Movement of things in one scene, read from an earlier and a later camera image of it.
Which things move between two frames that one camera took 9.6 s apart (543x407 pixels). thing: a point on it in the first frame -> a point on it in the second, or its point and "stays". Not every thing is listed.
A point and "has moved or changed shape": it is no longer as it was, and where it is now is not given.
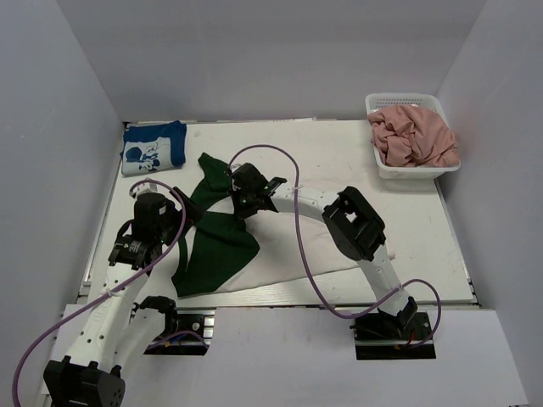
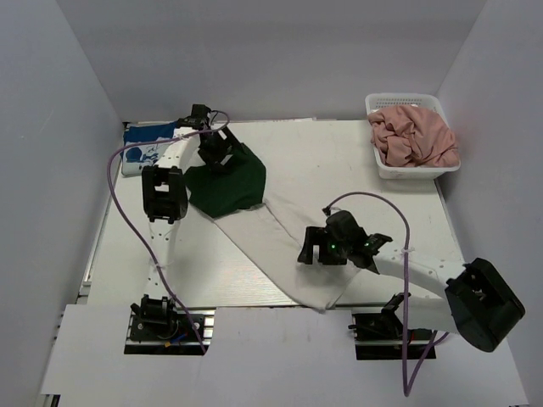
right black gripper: [237, 191] -> [319, 236]
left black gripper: [194, 211] -> [226, 147]
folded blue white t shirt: [153, 147] stays
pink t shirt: [408, 136] stays
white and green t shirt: [226, 249] has moved or changed shape
